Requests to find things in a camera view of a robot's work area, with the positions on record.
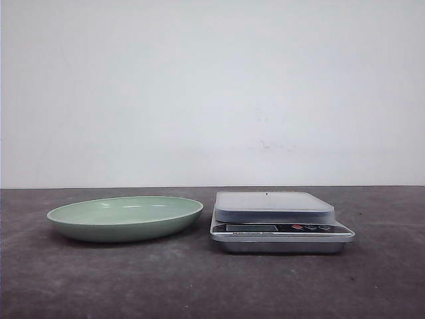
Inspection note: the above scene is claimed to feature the silver digital kitchen scale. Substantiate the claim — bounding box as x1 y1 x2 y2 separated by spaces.
210 191 355 254

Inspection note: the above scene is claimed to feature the green shallow plate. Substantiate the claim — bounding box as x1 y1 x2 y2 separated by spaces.
46 196 203 243

